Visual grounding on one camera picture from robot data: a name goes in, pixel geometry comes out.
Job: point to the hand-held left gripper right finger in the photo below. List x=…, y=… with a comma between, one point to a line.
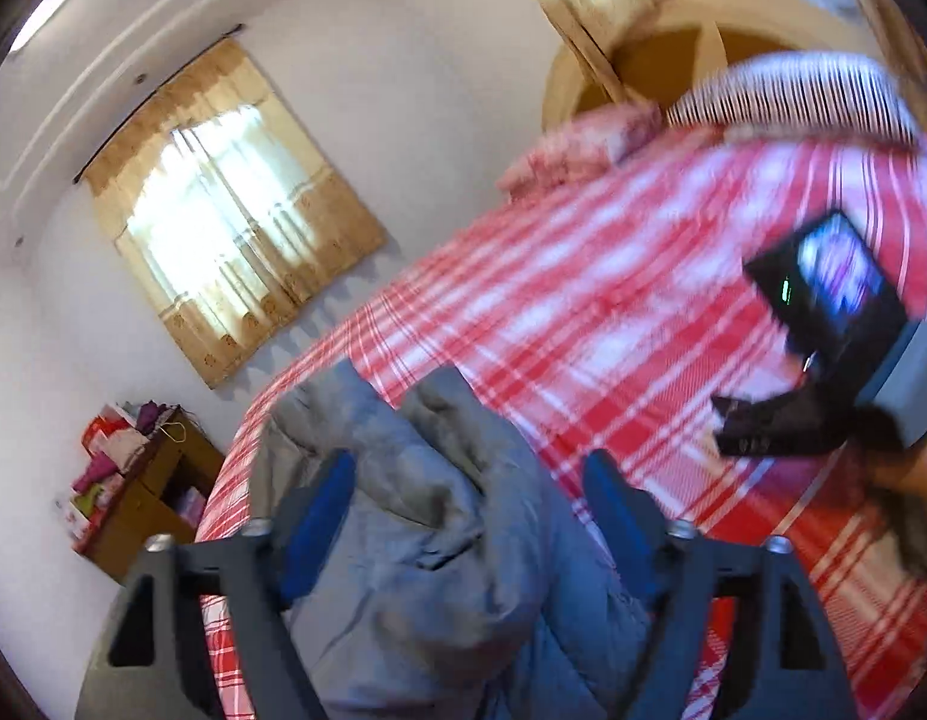
x=617, y=517

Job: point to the person's right forearm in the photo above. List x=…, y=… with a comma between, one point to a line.
x=913, y=495

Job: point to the pink floral pillow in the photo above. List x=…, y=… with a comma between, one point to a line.
x=576, y=146

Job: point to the wooden headboard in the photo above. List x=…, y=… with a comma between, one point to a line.
x=681, y=37

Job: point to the ceiling light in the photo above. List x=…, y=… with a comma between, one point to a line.
x=51, y=4

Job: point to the wooden cabinet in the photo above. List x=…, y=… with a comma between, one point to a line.
x=152, y=510

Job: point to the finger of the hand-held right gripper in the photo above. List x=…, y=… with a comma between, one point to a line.
x=763, y=424

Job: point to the red white striped pillow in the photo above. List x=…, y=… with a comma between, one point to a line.
x=793, y=86

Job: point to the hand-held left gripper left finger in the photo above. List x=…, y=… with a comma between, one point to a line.
x=321, y=517

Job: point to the grey padded jacket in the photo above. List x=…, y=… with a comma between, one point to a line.
x=448, y=540

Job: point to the dark curtain rod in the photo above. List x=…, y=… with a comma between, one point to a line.
x=156, y=101

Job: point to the red plaid bed sheet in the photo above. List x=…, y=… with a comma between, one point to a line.
x=621, y=300

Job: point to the tan window curtain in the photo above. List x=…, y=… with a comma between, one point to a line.
x=238, y=225

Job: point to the pile of colourful clutter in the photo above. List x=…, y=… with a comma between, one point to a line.
x=111, y=457

